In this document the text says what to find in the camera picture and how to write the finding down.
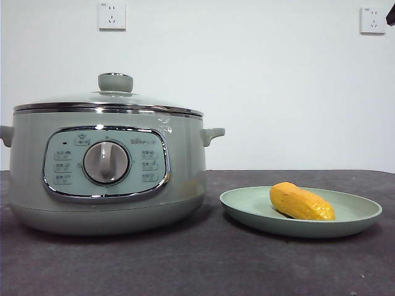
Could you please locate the glass lid with green knob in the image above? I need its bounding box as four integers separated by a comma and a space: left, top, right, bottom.
13, 72, 204, 116

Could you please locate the yellow corn cob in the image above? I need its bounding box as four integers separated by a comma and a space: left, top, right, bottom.
269, 181, 336, 222

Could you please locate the pale green electric steamer pot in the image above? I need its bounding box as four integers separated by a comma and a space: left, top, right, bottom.
0, 106, 226, 237

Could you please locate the pale green round plate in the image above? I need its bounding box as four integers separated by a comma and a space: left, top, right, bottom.
219, 186, 383, 239

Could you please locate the white wall socket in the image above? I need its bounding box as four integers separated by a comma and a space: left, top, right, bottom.
359, 6, 387, 35
98, 1, 127, 31

